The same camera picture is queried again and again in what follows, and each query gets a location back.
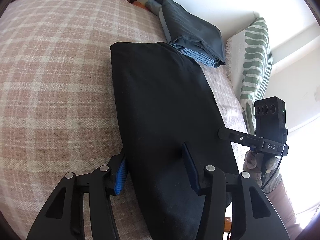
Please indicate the green striped white pillow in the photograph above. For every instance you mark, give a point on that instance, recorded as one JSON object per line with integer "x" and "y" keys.
{"x": 249, "y": 63}

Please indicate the folded dark grey garment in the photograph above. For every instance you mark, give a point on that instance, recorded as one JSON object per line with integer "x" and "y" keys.
{"x": 187, "y": 30}

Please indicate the plaid beige bed blanket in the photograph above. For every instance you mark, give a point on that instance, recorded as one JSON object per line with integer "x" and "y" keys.
{"x": 57, "y": 102}

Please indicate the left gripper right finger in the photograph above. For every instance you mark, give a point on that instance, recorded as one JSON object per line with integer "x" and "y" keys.
{"x": 253, "y": 215}

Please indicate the pink sleeved right forearm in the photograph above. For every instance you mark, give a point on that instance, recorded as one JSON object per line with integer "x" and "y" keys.
{"x": 276, "y": 193}

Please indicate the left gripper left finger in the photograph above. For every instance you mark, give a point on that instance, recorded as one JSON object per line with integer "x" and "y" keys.
{"x": 62, "y": 215}

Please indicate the black camera box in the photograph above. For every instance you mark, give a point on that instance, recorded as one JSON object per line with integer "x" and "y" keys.
{"x": 270, "y": 116}

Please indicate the gloved right hand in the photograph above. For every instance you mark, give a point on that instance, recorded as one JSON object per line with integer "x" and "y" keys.
{"x": 253, "y": 164}

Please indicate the folded blue jeans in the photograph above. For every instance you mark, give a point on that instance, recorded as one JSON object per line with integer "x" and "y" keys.
{"x": 197, "y": 56}

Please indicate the black Kappa pants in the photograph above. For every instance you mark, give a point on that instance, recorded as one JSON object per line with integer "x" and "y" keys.
{"x": 163, "y": 100}

